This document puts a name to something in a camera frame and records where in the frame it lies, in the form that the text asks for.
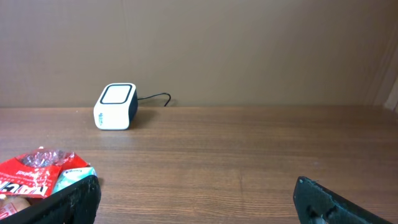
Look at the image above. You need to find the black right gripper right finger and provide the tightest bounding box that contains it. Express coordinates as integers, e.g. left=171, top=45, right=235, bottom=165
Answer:
left=293, top=176, right=391, bottom=224

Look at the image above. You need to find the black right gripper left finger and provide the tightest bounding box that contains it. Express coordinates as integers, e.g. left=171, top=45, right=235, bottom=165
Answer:
left=1, top=175, right=101, bottom=224

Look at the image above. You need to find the teal tissue pack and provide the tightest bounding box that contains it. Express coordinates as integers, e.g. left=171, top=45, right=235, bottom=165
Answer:
left=52, top=167, right=97, bottom=194

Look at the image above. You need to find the red candy bag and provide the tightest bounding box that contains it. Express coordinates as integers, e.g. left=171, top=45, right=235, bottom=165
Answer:
left=1, top=147, right=89, bottom=198

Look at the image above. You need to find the white barcode scanner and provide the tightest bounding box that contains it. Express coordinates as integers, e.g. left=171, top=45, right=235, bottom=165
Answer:
left=93, top=83, right=138, bottom=130

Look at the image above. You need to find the black scanner cable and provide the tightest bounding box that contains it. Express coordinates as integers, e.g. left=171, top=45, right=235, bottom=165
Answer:
left=137, top=92, right=172, bottom=108

